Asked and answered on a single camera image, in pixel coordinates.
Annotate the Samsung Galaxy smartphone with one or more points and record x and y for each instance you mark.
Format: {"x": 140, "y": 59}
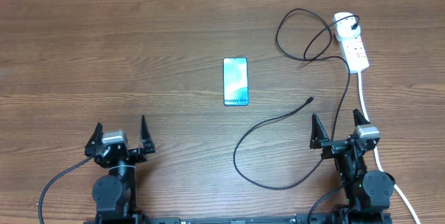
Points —
{"x": 235, "y": 82}

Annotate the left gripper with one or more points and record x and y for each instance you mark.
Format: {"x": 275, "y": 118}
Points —
{"x": 138, "y": 154}

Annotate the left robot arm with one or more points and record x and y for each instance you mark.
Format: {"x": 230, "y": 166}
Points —
{"x": 115, "y": 194}

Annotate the white power strip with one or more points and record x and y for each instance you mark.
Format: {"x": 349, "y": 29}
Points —
{"x": 353, "y": 52}

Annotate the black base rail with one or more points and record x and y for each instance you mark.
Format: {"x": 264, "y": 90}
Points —
{"x": 236, "y": 220}

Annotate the white USB wall charger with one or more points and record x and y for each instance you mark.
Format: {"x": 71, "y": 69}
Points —
{"x": 346, "y": 26}

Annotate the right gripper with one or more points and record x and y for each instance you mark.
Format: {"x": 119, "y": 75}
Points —
{"x": 332, "y": 147}

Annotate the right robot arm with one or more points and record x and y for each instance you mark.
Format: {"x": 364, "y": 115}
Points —
{"x": 367, "y": 192}

